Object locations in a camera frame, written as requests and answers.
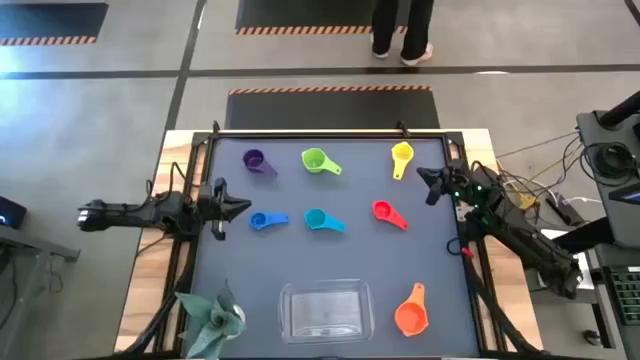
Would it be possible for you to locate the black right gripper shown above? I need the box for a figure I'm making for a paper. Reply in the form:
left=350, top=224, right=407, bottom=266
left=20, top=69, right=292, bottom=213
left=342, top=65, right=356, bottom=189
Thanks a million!
left=417, top=167, right=482, bottom=206

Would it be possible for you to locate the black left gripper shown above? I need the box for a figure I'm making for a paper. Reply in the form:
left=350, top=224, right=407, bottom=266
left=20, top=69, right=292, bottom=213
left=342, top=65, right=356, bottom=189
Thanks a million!
left=198, top=177, right=253, bottom=241

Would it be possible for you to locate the yellow measuring cup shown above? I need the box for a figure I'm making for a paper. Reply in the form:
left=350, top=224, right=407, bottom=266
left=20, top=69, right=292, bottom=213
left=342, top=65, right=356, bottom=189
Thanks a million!
left=390, top=141, right=416, bottom=182

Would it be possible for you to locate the purple measuring cup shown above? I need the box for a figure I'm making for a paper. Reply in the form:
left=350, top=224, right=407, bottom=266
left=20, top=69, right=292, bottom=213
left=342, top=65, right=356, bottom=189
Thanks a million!
left=242, top=148, right=279, bottom=180

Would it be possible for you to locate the teal measuring cup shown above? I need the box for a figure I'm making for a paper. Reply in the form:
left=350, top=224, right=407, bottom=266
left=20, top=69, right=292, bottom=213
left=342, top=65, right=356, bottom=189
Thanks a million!
left=303, top=207, right=347, bottom=234

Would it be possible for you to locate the green measuring cup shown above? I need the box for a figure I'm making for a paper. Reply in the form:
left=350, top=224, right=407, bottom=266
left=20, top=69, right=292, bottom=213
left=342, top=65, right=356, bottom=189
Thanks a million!
left=300, top=147, right=344, bottom=177

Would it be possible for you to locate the orange measuring cup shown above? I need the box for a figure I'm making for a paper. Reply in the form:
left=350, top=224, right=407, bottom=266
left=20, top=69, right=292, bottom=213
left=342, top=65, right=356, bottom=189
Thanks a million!
left=393, top=282, right=430, bottom=338

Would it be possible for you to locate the blue measuring cup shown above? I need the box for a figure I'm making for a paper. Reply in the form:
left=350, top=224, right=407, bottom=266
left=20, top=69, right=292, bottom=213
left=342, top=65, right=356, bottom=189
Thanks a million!
left=248, top=211, right=291, bottom=232

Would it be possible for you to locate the red measuring cup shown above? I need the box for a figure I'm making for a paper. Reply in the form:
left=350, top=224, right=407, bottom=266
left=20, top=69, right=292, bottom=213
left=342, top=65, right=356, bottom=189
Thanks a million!
left=371, top=199, right=410, bottom=232

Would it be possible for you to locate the clear plastic basket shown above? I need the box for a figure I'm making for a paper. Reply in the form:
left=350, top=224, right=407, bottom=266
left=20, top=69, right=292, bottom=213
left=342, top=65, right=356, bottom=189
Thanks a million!
left=277, top=278, right=376, bottom=346

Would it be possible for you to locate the grey table mat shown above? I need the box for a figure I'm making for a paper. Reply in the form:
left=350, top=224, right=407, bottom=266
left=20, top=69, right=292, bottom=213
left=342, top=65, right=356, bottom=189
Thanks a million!
left=189, top=137, right=482, bottom=359

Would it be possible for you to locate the green artificial plant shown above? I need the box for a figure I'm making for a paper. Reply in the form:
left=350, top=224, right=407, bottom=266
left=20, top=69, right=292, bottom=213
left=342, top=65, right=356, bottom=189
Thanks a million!
left=174, top=278, right=247, bottom=360

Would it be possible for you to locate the black floor mat striped edge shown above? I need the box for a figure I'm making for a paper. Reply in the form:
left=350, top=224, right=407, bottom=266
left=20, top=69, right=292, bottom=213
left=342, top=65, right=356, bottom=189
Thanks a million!
left=0, top=2, right=110, bottom=47
left=223, top=84, right=442, bottom=131
left=234, top=0, right=409, bottom=36

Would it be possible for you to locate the black power brick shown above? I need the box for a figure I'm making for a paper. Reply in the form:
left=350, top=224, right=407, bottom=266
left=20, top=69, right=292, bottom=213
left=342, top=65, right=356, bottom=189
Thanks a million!
left=544, top=197, right=577, bottom=227

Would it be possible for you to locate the black diagonal beam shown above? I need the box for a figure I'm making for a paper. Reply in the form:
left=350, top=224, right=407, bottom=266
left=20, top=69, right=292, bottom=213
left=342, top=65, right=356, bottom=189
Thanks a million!
left=552, top=217, right=616, bottom=254

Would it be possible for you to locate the person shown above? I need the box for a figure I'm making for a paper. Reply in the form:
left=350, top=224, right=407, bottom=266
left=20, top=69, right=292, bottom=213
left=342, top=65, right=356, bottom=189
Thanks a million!
left=369, top=0, right=435, bottom=67

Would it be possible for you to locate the grey equipment cart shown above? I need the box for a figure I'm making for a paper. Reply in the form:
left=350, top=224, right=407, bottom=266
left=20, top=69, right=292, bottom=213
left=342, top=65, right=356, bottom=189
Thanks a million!
left=574, top=109, right=640, bottom=251

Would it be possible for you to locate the dark tablet screen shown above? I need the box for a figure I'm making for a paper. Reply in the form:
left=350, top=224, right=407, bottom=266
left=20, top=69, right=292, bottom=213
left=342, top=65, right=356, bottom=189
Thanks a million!
left=608, top=180, right=640, bottom=207

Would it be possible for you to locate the grey metal stand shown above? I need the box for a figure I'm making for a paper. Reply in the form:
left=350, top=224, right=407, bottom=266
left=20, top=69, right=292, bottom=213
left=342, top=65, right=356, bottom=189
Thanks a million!
left=0, top=224, right=81, bottom=360

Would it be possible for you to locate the black keyboard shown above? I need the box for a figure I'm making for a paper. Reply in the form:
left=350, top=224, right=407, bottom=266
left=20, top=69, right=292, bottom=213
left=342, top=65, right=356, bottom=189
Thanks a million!
left=605, top=265, right=640, bottom=327

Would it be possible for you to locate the black monitor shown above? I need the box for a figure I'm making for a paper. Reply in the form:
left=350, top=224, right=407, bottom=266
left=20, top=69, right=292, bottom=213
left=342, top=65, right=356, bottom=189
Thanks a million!
left=0, top=195, right=29, bottom=230

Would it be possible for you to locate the yellow cable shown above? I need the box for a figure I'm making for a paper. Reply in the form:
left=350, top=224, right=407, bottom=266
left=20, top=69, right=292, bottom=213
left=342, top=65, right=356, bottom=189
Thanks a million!
left=494, top=130, right=581, bottom=211

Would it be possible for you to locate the black metal table frame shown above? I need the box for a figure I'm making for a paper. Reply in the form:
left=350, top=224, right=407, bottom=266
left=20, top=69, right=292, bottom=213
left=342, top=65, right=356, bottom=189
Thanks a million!
left=119, top=119, right=544, bottom=360

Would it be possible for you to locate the coiled black cable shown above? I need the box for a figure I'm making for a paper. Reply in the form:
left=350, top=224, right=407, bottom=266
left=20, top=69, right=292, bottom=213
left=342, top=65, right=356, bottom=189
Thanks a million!
left=581, top=141, right=640, bottom=182

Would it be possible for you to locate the black camera pole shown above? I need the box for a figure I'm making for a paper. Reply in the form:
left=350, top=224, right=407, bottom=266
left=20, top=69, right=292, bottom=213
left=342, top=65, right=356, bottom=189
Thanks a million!
left=598, top=89, right=640, bottom=129

